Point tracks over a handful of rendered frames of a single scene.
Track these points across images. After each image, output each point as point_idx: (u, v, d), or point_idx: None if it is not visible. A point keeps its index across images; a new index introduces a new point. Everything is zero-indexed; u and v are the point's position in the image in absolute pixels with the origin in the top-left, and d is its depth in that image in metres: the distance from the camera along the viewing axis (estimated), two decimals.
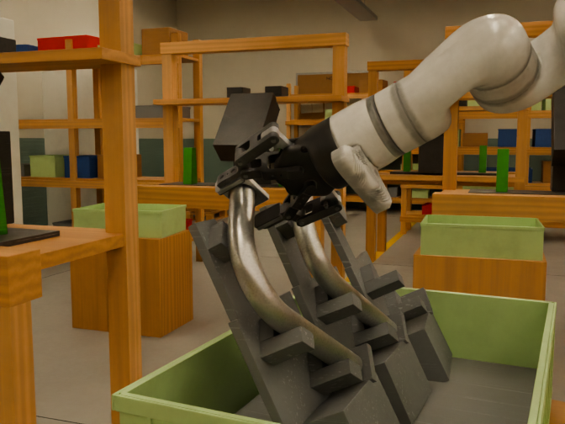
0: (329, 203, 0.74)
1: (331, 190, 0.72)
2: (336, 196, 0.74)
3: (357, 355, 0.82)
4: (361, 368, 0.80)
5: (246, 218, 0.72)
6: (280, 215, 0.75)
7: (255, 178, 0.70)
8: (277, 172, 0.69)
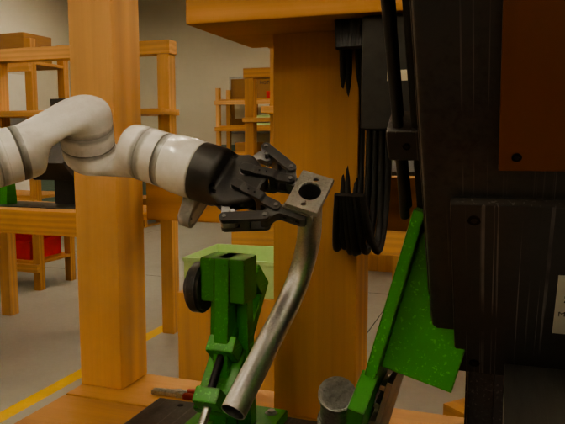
0: (231, 219, 0.76)
1: (219, 207, 0.78)
2: (221, 217, 0.76)
3: (224, 404, 0.71)
4: (224, 411, 0.73)
5: None
6: (284, 214, 0.77)
7: (282, 193, 0.79)
8: (265, 186, 0.81)
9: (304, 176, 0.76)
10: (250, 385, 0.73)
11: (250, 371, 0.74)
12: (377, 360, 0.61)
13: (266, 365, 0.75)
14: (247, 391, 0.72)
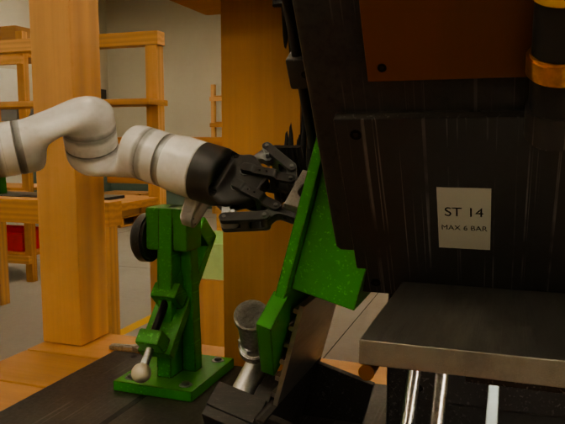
0: (231, 220, 0.76)
1: (220, 208, 0.78)
2: (222, 218, 0.76)
3: None
4: None
5: None
6: None
7: (282, 192, 0.79)
8: (266, 185, 0.81)
9: (304, 176, 0.75)
10: (250, 385, 0.73)
11: (250, 371, 0.74)
12: (286, 281, 0.65)
13: None
14: (247, 391, 0.73)
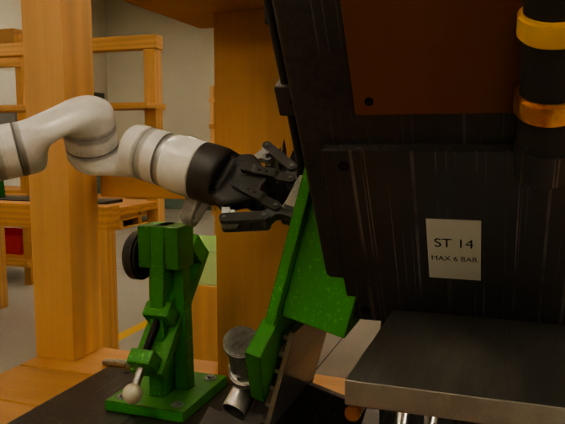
0: (231, 220, 0.76)
1: (220, 207, 0.78)
2: (222, 218, 0.76)
3: (225, 403, 0.72)
4: (225, 410, 0.74)
5: None
6: None
7: (282, 192, 0.79)
8: (266, 184, 0.81)
9: None
10: None
11: None
12: (276, 308, 0.65)
13: None
14: (248, 391, 0.73)
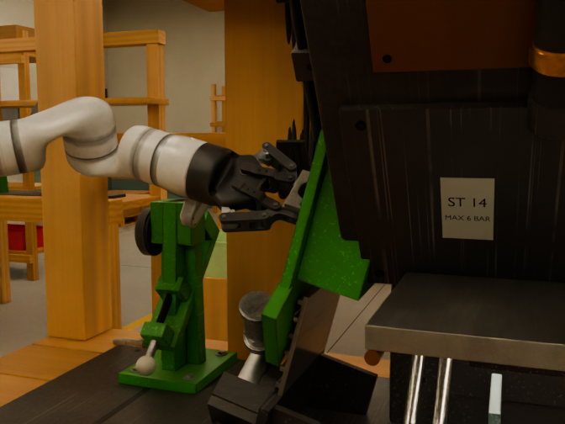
0: (231, 220, 0.76)
1: (220, 208, 0.78)
2: (222, 218, 0.76)
3: None
4: None
5: None
6: None
7: (282, 192, 0.79)
8: (266, 185, 0.81)
9: (304, 176, 0.75)
10: None
11: (250, 371, 0.74)
12: (291, 272, 0.66)
13: (267, 364, 0.75)
14: None
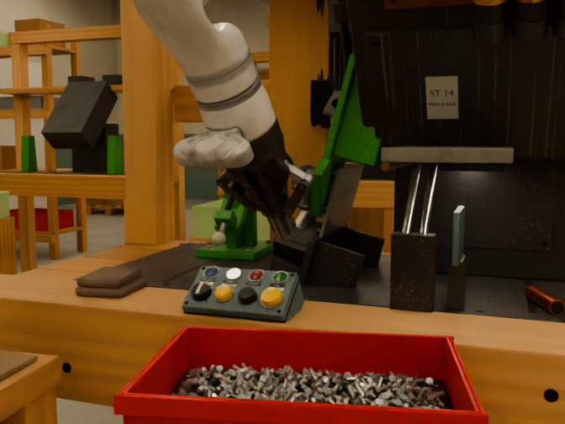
0: (298, 183, 0.71)
1: (279, 166, 0.69)
2: (301, 174, 0.70)
3: None
4: None
5: None
6: (275, 217, 0.76)
7: (266, 207, 0.75)
8: (249, 193, 0.74)
9: (335, 94, 1.11)
10: None
11: (300, 224, 1.10)
12: (330, 148, 1.02)
13: (310, 221, 1.11)
14: None
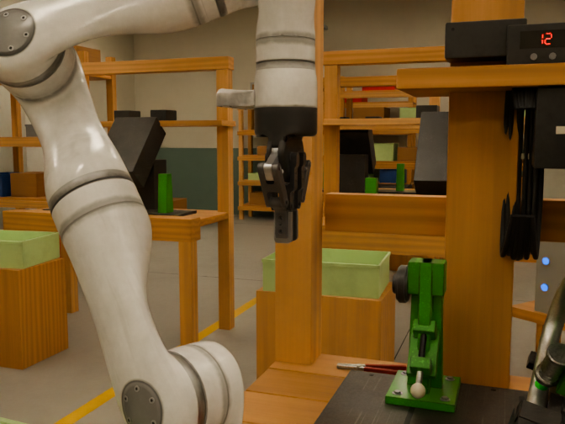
0: (267, 170, 0.72)
1: (266, 146, 0.73)
2: (269, 161, 0.72)
3: None
4: None
5: (562, 281, 1.07)
6: (276, 211, 0.77)
7: (278, 196, 0.78)
8: None
9: None
10: None
11: (538, 399, 1.01)
12: None
13: (547, 394, 1.02)
14: None
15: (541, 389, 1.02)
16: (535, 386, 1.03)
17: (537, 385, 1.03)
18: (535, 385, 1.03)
